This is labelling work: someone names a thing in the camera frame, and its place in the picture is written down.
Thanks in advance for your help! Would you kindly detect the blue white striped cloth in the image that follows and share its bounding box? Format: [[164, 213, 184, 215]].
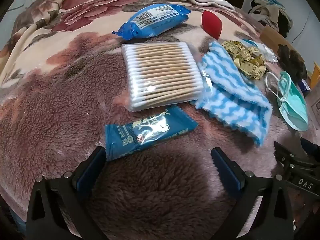
[[195, 41, 272, 146]]

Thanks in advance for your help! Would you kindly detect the brown cardboard box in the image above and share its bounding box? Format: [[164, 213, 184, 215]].
[[259, 25, 304, 62]]

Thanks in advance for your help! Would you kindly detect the green face mask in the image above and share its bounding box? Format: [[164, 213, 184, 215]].
[[264, 71, 309, 132]]

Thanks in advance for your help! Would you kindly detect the blue wet wipes pack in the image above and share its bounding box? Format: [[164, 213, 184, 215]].
[[113, 4, 191, 41]]

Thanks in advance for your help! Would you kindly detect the red makeup sponge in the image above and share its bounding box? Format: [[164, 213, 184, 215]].
[[202, 11, 222, 40]]

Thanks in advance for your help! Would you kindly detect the black hair scrunchie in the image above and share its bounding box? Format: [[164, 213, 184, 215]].
[[278, 44, 307, 85]]

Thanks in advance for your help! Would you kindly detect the pile of clothes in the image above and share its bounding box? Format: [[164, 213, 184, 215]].
[[248, 0, 293, 38]]

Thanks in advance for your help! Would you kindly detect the yellow measuring tape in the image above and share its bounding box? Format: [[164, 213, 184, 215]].
[[221, 41, 267, 80]]

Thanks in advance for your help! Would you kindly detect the floral fleece blanket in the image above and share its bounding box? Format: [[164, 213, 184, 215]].
[[1, 0, 318, 239]]

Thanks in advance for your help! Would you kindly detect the cotton swabs pack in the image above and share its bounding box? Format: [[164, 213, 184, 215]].
[[121, 42, 203, 112]]

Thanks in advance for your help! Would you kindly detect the dark blue snack packet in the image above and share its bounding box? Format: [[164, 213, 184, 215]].
[[105, 105, 198, 161]]

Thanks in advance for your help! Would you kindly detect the white blue gauze packet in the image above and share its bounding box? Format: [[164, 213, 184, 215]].
[[241, 39, 278, 63]]

